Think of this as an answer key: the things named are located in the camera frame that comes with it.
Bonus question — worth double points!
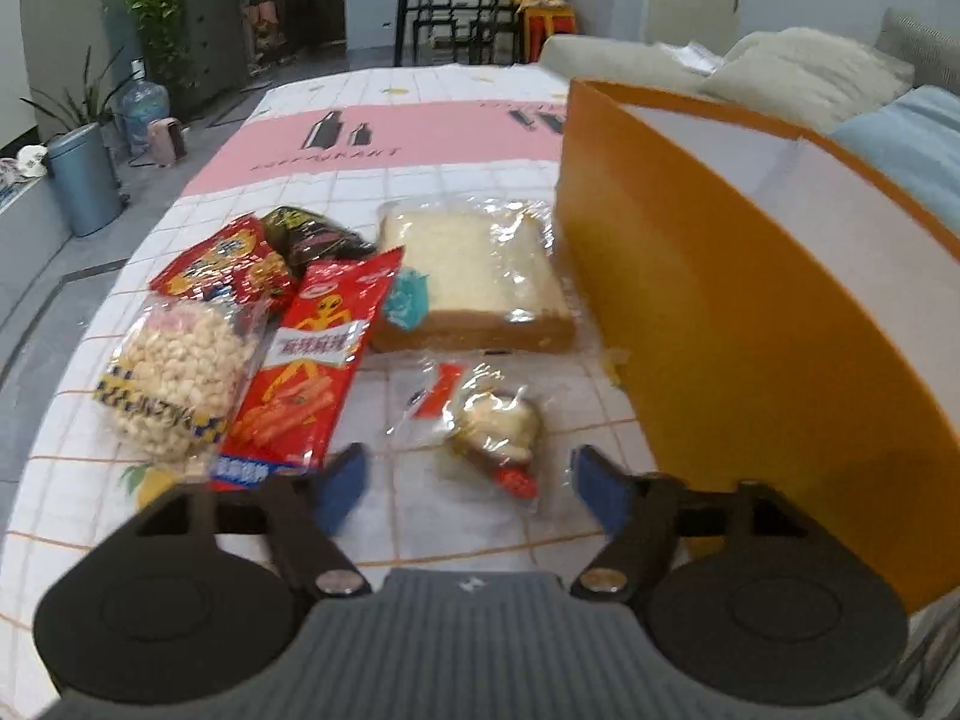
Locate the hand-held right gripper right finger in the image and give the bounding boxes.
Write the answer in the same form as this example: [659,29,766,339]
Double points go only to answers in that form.
[570,445,816,602]

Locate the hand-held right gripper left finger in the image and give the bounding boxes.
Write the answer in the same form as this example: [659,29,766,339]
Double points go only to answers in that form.
[133,443,374,602]

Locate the red snack stick packet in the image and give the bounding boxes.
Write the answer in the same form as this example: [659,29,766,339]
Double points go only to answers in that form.
[211,245,407,494]

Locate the small clear pastry packet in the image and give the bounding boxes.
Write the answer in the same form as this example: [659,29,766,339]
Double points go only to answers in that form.
[385,361,549,516]

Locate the clear bag of puffed balls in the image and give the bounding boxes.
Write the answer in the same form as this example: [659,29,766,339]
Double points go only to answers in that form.
[93,292,272,467]

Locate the orange cardboard box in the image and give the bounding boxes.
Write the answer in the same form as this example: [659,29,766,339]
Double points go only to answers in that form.
[555,78,960,617]

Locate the dark snack packet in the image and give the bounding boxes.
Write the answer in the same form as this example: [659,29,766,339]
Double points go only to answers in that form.
[258,205,377,275]

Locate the sliced bread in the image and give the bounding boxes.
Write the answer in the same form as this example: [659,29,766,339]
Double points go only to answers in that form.
[368,194,584,356]

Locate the red cracker packet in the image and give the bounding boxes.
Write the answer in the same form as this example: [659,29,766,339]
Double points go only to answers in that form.
[148,213,298,317]

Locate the pink and white checked tablecloth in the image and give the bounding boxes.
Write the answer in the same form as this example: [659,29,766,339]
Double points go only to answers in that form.
[0,63,677,720]

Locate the pink space heater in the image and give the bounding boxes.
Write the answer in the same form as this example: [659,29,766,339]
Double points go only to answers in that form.
[147,118,189,165]

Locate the grey blue trash can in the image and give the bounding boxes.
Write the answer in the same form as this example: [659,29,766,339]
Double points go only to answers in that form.
[46,123,125,238]

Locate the large water bottle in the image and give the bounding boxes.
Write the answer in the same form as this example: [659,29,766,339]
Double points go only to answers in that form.
[119,74,170,155]

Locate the white papers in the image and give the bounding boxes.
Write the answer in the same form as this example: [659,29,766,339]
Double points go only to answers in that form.
[659,40,725,77]

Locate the dark grey cabinet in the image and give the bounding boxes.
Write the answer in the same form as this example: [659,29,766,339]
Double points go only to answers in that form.
[175,0,253,118]

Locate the light blue cushion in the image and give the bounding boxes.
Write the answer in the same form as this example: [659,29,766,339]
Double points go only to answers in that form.
[828,84,960,238]

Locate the long-leaved floor plant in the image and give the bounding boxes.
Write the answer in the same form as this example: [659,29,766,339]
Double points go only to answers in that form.
[22,44,137,145]

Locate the beige cushion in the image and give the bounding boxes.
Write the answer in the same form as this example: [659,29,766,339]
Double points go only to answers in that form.
[700,25,917,137]

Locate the orange stool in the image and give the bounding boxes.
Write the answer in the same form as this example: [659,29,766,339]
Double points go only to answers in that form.
[524,3,579,62]

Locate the shoe rack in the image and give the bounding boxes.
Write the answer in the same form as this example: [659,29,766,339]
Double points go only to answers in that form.
[247,0,287,62]

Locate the black dining chair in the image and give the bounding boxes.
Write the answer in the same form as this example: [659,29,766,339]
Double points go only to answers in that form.
[468,0,527,65]
[408,0,463,55]

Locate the leafy plant on cabinet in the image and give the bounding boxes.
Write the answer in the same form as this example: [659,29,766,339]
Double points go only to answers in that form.
[125,0,197,92]

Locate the grey cushion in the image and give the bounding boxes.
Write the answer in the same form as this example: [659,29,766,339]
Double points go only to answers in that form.
[873,7,960,95]

